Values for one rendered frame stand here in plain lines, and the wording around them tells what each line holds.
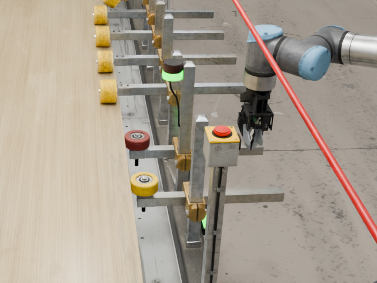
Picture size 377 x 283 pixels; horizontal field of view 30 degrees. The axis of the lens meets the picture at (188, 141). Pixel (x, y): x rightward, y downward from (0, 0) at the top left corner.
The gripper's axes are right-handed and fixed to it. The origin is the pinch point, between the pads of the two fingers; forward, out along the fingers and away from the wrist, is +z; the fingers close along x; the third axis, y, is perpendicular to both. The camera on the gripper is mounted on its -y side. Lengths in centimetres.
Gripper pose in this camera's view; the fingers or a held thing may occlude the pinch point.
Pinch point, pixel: (250, 145)
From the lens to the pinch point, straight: 206.3
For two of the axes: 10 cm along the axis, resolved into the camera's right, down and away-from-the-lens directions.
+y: 1.7, 5.0, -8.5
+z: -0.5, 8.7, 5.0
